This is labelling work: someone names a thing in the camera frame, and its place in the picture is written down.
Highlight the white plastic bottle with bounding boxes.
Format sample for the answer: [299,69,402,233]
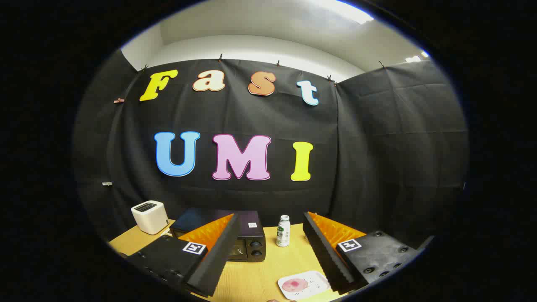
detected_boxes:
[276,215,291,247]

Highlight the black toaster oven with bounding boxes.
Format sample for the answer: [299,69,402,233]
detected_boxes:
[169,208,267,263]

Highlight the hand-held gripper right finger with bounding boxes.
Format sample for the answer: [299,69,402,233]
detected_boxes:
[303,211,420,294]

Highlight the round pink food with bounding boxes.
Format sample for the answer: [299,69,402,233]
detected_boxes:
[282,278,309,293]

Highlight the white square plate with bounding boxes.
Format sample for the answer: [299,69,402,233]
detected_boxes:
[277,271,332,300]

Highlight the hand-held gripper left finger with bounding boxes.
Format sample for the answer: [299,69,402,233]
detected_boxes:
[126,213,242,298]

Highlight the white toaster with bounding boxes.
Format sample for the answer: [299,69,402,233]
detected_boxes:
[131,200,169,235]

